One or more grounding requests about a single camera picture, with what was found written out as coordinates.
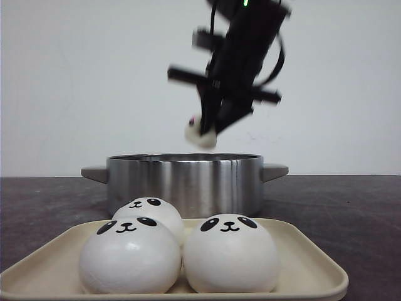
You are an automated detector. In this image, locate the stainless steel steamer pot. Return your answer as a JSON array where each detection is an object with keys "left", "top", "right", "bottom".
[{"left": 81, "top": 153, "right": 289, "bottom": 218}]

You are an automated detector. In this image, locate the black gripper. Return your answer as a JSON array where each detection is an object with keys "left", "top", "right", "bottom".
[{"left": 167, "top": 18, "right": 281, "bottom": 135}]

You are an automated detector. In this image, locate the black cable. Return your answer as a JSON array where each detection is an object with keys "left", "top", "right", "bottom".
[{"left": 250, "top": 28, "right": 288, "bottom": 92}]

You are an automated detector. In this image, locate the panda bun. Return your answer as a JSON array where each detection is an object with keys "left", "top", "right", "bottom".
[
  {"left": 182, "top": 214, "right": 281, "bottom": 293},
  {"left": 79, "top": 216, "right": 182, "bottom": 294},
  {"left": 112, "top": 196, "right": 185, "bottom": 245}
]

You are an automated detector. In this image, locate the beige plastic tray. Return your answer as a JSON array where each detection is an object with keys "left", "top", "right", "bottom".
[{"left": 1, "top": 218, "right": 349, "bottom": 300}]

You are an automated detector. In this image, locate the small white bun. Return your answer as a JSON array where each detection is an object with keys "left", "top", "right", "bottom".
[{"left": 184, "top": 115, "right": 217, "bottom": 149}]

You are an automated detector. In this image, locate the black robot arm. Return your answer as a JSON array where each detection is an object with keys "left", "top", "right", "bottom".
[{"left": 167, "top": 1, "right": 291, "bottom": 138}]

